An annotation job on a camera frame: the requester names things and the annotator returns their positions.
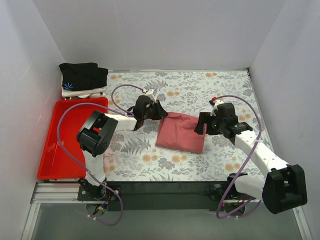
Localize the pink t-shirt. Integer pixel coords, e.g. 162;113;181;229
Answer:
155;112;205;154

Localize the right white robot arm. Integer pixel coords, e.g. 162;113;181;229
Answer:
194;98;308;214

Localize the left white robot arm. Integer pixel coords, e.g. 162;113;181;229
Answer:
76;95;169;200

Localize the floral patterned table mat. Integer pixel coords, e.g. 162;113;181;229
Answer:
104;70;270;181

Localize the white folded t-shirt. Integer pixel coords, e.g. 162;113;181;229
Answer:
61;87;106;99

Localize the black folded t-shirt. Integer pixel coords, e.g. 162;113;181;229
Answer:
59;62;109;92

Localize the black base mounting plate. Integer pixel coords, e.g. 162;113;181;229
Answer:
77;181;256;211

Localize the red plastic tray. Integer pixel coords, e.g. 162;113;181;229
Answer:
37;97;108;180

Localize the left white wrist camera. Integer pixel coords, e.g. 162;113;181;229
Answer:
144;89;157;102

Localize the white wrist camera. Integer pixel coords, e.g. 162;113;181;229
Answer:
209;97;224;116
144;89;157;102

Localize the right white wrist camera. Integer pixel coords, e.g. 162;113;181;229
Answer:
209;97;224;116

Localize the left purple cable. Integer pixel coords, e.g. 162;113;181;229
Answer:
56;84;148;227

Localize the aluminium frame rail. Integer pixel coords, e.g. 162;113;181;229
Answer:
21;182;83;240

